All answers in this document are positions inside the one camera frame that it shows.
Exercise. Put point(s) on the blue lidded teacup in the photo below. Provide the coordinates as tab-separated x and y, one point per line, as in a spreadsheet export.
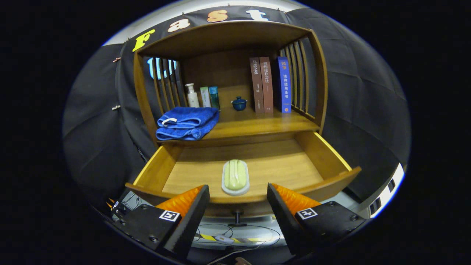
239	105

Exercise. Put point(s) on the wooden drawer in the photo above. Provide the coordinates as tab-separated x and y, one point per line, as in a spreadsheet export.
287	165

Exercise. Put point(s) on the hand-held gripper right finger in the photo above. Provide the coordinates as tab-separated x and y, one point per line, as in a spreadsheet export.
285	221

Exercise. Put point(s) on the white panel with dark slots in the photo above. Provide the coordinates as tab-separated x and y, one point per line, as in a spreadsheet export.
386	191

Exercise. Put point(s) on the wooden cabinet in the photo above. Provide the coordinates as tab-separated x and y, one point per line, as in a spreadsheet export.
220	70

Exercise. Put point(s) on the teal bottle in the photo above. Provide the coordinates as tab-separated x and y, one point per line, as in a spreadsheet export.
214	98

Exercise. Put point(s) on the wooden countertop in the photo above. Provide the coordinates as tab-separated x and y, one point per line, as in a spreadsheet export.
250	123

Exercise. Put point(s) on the dark brown book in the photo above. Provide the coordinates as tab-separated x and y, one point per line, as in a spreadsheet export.
256	84

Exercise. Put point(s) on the black drawer knob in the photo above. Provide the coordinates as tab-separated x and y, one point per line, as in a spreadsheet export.
238	217

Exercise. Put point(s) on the yellow and black striped tape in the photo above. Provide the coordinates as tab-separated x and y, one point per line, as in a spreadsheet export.
208	237

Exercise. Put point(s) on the reddish brown book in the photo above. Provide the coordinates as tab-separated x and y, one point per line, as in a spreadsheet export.
266	84

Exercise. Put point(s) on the white pump bottle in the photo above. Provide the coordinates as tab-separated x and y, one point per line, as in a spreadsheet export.
192	99

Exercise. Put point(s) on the folded blue towel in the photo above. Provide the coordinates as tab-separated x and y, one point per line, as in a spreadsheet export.
187	121

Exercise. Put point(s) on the black backdrop cloth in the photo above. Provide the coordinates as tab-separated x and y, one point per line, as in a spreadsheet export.
368	110

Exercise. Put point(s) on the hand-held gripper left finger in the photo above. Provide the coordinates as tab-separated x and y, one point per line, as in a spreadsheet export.
191	224

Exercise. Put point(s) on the white and green tube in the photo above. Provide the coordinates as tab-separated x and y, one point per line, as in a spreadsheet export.
205	97

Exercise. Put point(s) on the blue book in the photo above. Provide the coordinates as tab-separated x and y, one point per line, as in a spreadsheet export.
284	84

